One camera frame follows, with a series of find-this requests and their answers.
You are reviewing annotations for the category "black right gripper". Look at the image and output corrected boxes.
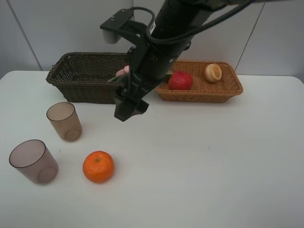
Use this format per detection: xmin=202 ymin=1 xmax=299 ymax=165
xmin=114 ymin=40 xmax=191 ymax=122

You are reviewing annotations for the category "dark green pump bottle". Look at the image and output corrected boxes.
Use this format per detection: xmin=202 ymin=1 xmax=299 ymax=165
xmin=107 ymin=75 xmax=125 ymax=83

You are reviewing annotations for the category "pink spray bottle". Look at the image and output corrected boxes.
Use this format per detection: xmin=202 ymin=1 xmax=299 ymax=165
xmin=115 ymin=66 xmax=129 ymax=76

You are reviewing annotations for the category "red yellow apple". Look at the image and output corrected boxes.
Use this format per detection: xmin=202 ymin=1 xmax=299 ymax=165
xmin=168 ymin=71 xmax=193 ymax=90

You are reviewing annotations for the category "orange mandarin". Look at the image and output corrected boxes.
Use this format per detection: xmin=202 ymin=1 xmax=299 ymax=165
xmin=83 ymin=151 xmax=114 ymax=183

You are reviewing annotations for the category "brown translucent plastic cup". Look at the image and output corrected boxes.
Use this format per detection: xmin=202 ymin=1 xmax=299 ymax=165
xmin=46 ymin=102 xmax=82 ymax=142

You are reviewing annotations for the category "red orange round fruit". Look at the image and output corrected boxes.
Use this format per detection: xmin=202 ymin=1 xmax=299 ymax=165
xmin=204 ymin=64 xmax=222 ymax=83

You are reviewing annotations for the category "purple translucent plastic cup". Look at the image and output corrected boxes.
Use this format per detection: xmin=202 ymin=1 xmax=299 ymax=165
xmin=9 ymin=139 xmax=58 ymax=185

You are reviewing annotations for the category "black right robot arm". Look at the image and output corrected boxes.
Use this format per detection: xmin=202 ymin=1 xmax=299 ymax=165
xmin=100 ymin=0 xmax=251 ymax=122

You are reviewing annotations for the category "dark brown wicker basket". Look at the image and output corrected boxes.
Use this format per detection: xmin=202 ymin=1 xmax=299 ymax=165
xmin=46 ymin=52 xmax=127 ymax=104

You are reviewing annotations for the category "light orange wicker basket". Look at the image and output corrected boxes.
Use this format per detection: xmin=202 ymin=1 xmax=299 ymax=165
xmin=155 ymin=60 xmax=243 ymax=103

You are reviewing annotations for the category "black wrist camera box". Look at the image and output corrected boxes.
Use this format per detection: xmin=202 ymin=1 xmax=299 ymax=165
xmin=100 ymin=9 xmax=147 ymax=46

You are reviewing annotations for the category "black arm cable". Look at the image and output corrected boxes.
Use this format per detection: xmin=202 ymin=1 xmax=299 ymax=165
xmin=130 ymin=0 xmax=252 ymax=46

